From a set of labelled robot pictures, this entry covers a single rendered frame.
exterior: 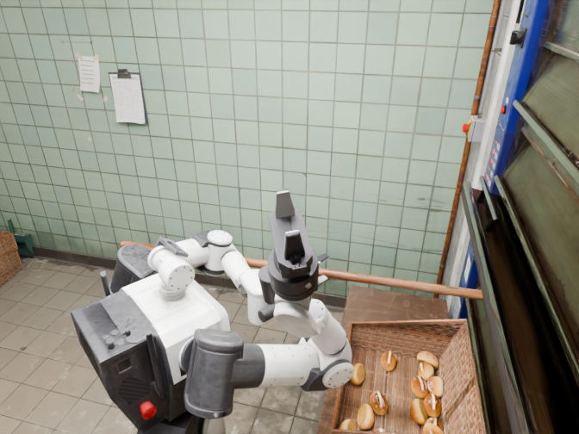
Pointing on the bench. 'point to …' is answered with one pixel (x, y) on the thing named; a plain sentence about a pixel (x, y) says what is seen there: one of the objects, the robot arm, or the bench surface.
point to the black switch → (518, 37)
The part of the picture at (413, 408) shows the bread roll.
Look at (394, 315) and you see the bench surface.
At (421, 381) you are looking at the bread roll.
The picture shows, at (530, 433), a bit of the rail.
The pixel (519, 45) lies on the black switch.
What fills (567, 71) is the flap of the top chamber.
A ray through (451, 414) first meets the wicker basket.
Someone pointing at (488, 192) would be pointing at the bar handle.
